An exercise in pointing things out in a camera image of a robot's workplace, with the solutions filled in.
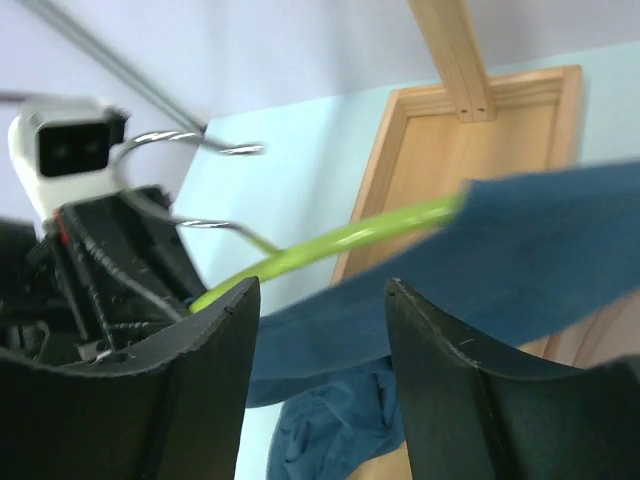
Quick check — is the green hanger with metal hook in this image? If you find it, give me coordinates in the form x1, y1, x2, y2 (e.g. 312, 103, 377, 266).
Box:
110, 131, 465, 313

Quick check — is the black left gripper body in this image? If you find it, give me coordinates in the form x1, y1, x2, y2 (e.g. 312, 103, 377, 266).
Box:
1, 194, 205, 365

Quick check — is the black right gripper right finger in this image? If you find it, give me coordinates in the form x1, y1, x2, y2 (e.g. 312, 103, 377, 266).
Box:
385, 279, 639, 479

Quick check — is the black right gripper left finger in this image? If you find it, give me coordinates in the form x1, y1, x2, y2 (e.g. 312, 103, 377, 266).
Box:
1, 278, 260, 479

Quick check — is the wooden rack with tray base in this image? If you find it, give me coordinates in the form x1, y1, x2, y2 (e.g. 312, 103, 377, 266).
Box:
329, 0, 640, 480

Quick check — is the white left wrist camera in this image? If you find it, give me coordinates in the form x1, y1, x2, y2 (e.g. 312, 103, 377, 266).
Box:
8, 97, 129, 222

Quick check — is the dark blue t shirt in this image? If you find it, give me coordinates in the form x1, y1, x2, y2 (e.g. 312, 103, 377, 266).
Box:
247, 159, 639, 479

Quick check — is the left aluminium frame post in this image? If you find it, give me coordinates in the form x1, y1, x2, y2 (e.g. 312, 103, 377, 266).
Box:
19, 1, 206, 134

